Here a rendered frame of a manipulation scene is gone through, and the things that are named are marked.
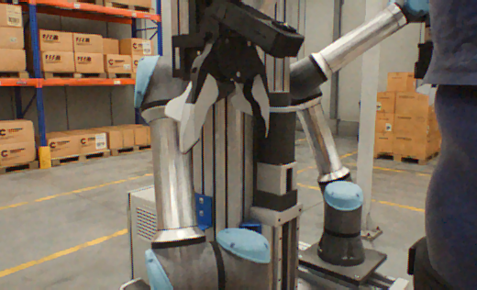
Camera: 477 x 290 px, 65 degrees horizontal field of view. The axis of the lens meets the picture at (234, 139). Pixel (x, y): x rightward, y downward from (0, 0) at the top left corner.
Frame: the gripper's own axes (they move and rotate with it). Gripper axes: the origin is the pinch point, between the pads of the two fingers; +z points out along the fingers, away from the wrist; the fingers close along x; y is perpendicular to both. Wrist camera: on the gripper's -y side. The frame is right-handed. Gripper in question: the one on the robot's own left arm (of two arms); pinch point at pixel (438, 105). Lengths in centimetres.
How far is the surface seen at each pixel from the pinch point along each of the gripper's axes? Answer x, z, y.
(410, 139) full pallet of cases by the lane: -625, 105, 186
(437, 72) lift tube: 95, -9, -21
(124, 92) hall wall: -403, 25, 808
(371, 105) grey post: -236, 17, 114
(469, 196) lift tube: 97, 2, -25
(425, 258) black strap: 92, 11, -21
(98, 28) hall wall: -342, -124, 808
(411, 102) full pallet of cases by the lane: -623, 35, 189
